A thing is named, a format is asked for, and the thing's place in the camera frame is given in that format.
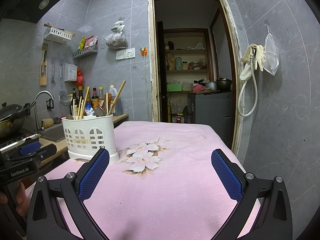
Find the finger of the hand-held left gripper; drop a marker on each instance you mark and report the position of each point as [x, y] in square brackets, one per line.
[46, 152]
[30, 148]

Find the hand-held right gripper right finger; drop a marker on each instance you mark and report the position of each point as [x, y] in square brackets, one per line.
[225, 172]

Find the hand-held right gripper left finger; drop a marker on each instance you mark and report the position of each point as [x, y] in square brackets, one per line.
[96, 172]

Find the white plastic utensil holder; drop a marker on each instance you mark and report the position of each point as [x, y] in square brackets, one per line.
[90, 140]

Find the metal spoon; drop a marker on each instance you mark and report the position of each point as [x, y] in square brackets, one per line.
[69, 117]
[99, 111]

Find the wooden chopstick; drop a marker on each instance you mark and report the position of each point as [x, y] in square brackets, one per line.
[107, 102]
[82, 107]
[87, 100]
[73, 112]
[119, 95]
[79, 108]

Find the person's left hand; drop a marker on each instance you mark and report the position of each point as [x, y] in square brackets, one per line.
[21, 200]

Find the black induction cooker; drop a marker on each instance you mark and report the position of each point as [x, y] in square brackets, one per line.
[15, 141]

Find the steel sink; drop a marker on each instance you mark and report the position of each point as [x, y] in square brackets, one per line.
[53, 133]

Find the olive cooking pot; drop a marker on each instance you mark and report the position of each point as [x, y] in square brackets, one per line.
[10, 128]

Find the tan loofah scrubber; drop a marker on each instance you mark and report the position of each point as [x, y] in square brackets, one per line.
[47, 123]

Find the steel wool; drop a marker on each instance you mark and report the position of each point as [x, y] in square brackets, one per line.
[57, 120]

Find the black wok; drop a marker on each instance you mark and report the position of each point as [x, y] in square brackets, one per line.
[12, 112]

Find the curved steel faucet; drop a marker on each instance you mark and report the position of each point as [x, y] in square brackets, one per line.
[43, 93]

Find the hanging mesh strainer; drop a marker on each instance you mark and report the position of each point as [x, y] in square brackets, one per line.
[65, 98]

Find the grey cabinet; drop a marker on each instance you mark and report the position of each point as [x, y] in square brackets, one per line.
[210, 115]

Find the small yellow pump bottle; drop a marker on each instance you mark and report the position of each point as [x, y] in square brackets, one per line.
[70, 97]

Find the white blue plastic bag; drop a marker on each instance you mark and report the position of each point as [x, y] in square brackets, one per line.
[90, 110]

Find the pink floral tablecloth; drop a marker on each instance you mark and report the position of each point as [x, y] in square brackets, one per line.
[162, 192]

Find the red white container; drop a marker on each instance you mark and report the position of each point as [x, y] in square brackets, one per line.
[180, 118]

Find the wooden knife rack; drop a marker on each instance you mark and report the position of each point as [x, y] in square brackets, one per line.
[43, 77]

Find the hanging metal peeler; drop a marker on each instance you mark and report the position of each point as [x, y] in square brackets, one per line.
[53, 73]

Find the red plastic bag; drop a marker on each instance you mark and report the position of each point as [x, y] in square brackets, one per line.
[79, 78]

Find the cooking oil jug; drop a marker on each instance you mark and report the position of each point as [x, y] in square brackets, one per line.
[116, 92]

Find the white cardboard box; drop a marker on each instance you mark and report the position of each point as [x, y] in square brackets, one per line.
[70, 72]

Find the steel pot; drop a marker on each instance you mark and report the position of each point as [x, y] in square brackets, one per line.
[210, 85]

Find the dark cooking pot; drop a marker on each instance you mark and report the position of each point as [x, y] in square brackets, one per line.
[223, 84]

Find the red cloth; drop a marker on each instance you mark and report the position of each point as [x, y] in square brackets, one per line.
[198, 87]

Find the green box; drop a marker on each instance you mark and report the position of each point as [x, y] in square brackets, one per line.
[174, 87]

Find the dark wooden door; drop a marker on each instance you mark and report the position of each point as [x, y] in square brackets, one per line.
[162, 80]

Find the small clear jar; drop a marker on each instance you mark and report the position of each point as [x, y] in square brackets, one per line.
[184, 65]

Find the yellow green snack packet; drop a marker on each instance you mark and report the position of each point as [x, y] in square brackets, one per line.
[80, 43]

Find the green jar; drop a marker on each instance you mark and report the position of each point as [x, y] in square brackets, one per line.
[178, 63]

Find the red snack packet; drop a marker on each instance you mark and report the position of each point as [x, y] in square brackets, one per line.
[90, 42]

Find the wooden shelf unit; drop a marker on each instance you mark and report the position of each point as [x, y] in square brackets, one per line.
[186, 52]

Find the clear bag of dried goods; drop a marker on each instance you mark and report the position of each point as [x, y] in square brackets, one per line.
[117, 41]

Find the black wall outlet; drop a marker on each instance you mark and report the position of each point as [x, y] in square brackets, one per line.
[50, 104]

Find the grey wall shelf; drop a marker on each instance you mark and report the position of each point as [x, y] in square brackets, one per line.
[85, 53]

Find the white wall basket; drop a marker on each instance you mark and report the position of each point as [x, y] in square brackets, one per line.
[58, 36]

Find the white wall switch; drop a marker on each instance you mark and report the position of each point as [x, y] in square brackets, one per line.
[120, 55]

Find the white wall socket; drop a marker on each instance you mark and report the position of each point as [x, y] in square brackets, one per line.
[130, 53]

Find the worn door frame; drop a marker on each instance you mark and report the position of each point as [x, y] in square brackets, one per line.
[150, 55]

